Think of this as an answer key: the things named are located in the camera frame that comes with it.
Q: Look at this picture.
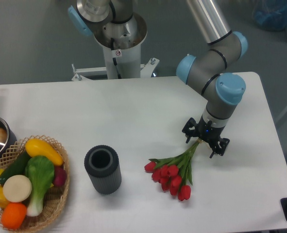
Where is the yellow squash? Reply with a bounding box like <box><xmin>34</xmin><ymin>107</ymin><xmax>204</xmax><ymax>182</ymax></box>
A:
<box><xmin>25</xmin><ymin>138</ymin><xmax>64</xmax><ymax>166</ymax></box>

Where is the purple red radish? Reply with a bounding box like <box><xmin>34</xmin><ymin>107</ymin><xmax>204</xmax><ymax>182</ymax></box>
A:
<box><xmin>52</xmin><ymin>166</ymin><xmax>67</xmax><ymax>187</ymax></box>

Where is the red tulip bouquet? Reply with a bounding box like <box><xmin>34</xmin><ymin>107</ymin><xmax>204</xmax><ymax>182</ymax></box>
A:
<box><xmin>144</xmin><ymin>139</ymin><xmax>202</xmax><ymax>201</ymax></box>

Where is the dark grey ribbed vase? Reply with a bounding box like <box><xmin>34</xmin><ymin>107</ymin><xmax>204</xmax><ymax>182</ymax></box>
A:
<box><xmin>84</xmin><ymin>145</ymin><xmax>122</xmax><ymax>195</ymax></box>

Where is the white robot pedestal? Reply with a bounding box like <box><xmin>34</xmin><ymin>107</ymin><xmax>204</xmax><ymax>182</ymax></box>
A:
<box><xmin>70</xmin><ymin>13</ymin><xmax>160</xmax><ymax>81</ymax></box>

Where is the orange fruit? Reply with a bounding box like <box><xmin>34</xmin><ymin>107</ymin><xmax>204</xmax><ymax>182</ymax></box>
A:
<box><xmin>0</xmin><ymin>202</ymin><xmax>27</xmax><ymax>230</ymax></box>

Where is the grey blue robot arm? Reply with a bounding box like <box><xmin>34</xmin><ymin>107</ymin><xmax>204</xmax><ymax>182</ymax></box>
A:
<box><xmin>68</xmin><ymin>0</ymin><xmax>248</xmax><ymax>155</ymax></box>

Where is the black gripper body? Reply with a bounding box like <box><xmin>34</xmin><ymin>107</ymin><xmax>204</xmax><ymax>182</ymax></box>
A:
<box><xmin>197</xmin><ymin>117</ymin><xmax>224</xmax><ymax>143</ymax></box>

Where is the green bok choy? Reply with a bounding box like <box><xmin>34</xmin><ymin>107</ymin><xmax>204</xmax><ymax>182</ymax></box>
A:
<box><xmin>25</xmin><ymin>155</ymin><xmax>54</xmax><ymax>217</ymax></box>

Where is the blue plastic bag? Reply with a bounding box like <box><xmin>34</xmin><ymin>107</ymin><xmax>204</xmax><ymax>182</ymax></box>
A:
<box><xmin>252</xmin><ymin>0</ymin><xmax>287</xmax><ymax>36</ymax></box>

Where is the dark green cucumber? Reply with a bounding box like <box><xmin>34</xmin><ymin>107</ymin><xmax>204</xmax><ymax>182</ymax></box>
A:
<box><xmin>0</xmin><ymin>150</ymin><xmax>31</xmax><ymax>185</ymax></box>

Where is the woven wicker basket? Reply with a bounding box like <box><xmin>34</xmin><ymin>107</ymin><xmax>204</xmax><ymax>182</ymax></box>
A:
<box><xmin>0</xmin><ymin>135</ymin><xmax>70</xmax><ymax>233</ymax></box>

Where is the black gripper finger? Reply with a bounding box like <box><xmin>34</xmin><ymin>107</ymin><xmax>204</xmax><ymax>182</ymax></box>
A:
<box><xmin>208</xmin><ymin>137</ymin><xmax>230</xmax><ymax>158</ymax></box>
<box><xmin>182</xmin><ymin>117</ymin><xmax>200</xmax><ymax>143</ymax></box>

